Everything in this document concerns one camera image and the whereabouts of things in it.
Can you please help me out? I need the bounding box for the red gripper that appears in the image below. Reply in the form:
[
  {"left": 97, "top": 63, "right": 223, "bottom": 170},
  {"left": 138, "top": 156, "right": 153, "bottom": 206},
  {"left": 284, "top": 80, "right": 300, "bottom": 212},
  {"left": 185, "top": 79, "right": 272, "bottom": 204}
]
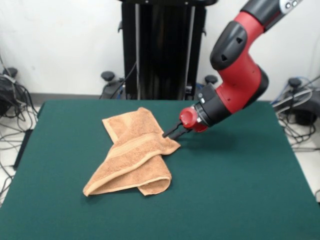
[{"left": 161, "top": 106, "right": 209, "bottom": 140}]

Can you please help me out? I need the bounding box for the tan terry towel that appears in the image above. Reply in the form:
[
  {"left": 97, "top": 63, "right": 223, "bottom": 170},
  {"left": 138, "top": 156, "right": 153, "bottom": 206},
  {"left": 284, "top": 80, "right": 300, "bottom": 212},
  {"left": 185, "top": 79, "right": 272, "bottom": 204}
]
[{"left": 82, "top": 106, "right": 182, "bottom": 198}]

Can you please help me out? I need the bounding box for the dark green table cloth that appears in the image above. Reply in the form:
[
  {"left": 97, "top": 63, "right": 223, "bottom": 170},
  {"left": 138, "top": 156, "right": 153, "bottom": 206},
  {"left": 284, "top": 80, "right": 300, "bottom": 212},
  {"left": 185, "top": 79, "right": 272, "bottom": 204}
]
[{"left": 0, "top": 99, "right": 320, "bottom": 240}]

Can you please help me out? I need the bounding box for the black stand base foot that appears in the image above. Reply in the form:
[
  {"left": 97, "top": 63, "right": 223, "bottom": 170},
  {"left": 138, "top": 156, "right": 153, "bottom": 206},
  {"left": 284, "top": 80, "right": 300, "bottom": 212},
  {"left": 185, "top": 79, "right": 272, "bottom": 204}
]
[
  {"left": 272, "top": 77, "right": 320, "bottom": 126},
  {"left": 0, "top": 67, "right": 33, "bottom": 118}
]

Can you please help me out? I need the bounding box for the black pedestal foot knob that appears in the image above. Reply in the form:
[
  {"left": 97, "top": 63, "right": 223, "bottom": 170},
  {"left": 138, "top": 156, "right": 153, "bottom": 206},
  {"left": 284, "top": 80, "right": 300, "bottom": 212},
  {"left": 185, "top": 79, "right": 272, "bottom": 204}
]
[
  {"left": 186, "top": 74, "right": 221, "bottom": 101},
  {"left": 99, "top": 71, "right": 126, "bottom": 100}
]

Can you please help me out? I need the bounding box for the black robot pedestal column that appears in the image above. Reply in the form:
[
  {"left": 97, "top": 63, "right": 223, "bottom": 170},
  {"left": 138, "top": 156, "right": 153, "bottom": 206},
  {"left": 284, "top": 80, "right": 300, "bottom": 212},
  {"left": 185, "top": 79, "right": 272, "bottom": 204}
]
[{"left": 116, "top": 0, "right": 208, "bottom": 101}]

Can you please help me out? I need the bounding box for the floor cable tangle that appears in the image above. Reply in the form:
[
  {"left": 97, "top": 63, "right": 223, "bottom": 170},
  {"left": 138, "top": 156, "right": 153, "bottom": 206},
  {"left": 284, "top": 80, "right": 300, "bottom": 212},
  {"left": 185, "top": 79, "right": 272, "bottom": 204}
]
[
  {"left": 271, "top": 74, "right": 320, "bottom": 153},
  {"left": 0, "top": 82, "right": 38, "bottom": 208}
]

